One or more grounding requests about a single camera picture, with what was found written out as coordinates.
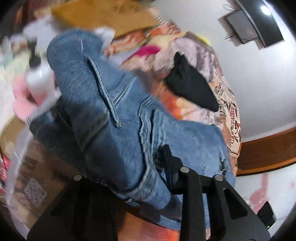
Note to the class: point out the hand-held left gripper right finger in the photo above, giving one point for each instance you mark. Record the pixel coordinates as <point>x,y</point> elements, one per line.
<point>171,172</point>

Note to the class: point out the magenta cloth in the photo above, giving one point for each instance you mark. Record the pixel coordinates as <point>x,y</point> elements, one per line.
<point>148,51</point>

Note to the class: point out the white crumpled cloth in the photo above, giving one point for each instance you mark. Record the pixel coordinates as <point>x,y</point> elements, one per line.
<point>39,27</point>

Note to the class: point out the blue denim pants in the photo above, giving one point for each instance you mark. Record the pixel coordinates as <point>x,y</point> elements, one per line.
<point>104,104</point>

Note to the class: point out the wooden lap desk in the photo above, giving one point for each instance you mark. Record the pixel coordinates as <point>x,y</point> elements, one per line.
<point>104,16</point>

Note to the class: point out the black folded cloth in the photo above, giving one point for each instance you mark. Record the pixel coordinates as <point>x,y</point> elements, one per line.
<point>192,88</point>

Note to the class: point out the black wall television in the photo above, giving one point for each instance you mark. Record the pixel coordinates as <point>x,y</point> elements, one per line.
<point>266,25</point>

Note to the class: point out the white pump bottle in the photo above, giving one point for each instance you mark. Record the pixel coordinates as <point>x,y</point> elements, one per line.
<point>39,78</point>

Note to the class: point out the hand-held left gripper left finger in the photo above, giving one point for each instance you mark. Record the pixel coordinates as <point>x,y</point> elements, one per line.
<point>76,197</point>

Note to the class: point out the printed blanket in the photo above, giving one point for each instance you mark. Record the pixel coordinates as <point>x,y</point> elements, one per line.
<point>208,53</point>

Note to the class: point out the cardboard box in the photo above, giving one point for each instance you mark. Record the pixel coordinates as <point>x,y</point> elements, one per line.
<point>46,166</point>

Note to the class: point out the small black device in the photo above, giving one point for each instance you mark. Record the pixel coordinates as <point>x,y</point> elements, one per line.
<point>266,214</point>

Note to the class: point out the pink fluffy cloth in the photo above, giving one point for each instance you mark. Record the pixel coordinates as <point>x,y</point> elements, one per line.
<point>22,102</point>

